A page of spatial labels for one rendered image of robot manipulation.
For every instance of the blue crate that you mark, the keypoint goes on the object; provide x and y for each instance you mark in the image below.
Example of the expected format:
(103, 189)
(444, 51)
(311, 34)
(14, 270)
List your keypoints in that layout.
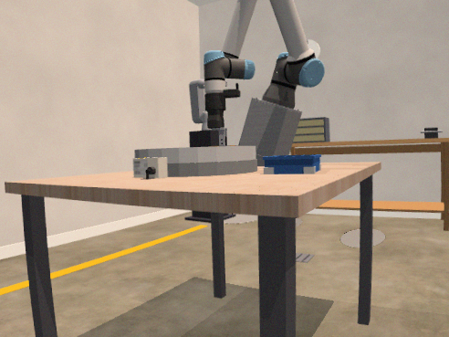
(292, 164)

